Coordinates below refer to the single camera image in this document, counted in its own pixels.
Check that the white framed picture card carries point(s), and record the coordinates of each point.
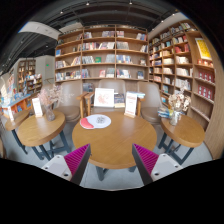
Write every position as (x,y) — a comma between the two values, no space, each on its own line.
(104,97)

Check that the glass vase pink dried flowers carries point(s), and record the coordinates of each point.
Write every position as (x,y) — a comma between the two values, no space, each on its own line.
(50,113)

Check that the round wooden side table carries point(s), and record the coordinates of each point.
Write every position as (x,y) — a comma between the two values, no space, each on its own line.
(183,130)
(16,118)
(40,128)

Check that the glass vase beige dried flowers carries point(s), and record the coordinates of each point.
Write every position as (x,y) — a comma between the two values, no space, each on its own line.
(174,118)

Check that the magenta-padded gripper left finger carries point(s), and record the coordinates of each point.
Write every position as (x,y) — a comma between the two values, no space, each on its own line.
(76,160)

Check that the curved wooden bookshelf unit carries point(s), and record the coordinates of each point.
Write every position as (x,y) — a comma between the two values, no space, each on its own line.
(185,65)

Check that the wide wooden bookshelf unit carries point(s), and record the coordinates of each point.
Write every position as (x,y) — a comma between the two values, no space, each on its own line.
(100,50)

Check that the ceiling spot lights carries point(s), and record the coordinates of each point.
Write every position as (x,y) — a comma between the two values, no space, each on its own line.
(87,3)

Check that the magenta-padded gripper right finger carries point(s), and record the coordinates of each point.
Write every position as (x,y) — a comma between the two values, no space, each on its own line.
(146,160)

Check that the small white table sign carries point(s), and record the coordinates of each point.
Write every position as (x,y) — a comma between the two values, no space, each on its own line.
(37,106)

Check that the small distant bookshelf unit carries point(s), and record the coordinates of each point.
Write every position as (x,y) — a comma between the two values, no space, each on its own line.
(25,70)

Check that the beige wooden armchair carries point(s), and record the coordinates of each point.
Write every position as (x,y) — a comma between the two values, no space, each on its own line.
(111,83)
(70,96)
(150,100)

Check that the orange book display counter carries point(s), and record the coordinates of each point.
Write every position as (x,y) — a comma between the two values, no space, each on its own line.
(20,101)

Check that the white red sign wooden base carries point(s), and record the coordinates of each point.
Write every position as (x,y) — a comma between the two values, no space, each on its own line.
(131,102)

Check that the stack of books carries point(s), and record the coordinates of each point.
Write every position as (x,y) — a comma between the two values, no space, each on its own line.
(164,112)

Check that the dark cover book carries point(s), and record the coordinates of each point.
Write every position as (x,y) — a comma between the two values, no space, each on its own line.
(119,99)

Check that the white mouse pad red rest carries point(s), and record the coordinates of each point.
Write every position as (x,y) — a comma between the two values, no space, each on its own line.
(107,121)

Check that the light blue book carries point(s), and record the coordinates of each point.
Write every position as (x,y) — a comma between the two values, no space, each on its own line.
(141,95)

